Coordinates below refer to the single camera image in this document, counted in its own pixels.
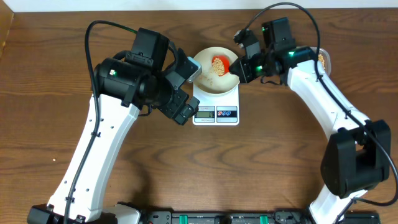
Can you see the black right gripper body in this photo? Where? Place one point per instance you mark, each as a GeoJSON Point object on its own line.
{"type": "Point", "coordinates": [253, 68]}

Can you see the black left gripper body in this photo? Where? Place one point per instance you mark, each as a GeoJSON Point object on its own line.
{"type": "Point", "coordinates": [170, 109]}

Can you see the red measuring scoop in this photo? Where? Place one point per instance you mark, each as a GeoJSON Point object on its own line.
{"type": "Point", "coordinates": [225, 62]}

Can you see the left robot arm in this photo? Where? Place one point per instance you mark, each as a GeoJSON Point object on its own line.
{"type": "Point", "coordinates": [150, 74]}

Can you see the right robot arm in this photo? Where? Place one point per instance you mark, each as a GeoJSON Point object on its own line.
{"type": "Point", "coordinates": [357, 157]}

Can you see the soybeans in scoop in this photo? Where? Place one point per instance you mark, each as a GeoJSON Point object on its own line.
{"type": "Point", "coordinates": [218, 66]}

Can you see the cream bowl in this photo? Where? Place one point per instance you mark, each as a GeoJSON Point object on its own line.
{"type": "Point", "coordinates": [220, 84]}

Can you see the white digital kitchen scale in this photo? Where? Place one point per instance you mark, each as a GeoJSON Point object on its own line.
{"type": "Point", "coordinates": [217, 109]}

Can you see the soybeans in bowl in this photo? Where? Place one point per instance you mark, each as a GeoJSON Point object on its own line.
{"type": "Point", "coordinates": [206, 79]}

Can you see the soybeans in container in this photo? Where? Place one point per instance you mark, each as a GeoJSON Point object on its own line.
{"type": "Point", "coordinates": [321, 60]}

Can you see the clear plastic container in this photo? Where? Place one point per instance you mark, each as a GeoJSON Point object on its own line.
{"type": "Point", "coordinates": [327, 63]}

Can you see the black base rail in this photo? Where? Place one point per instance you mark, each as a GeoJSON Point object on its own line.
{"type": "Point", "coordinates": [230, 216]}

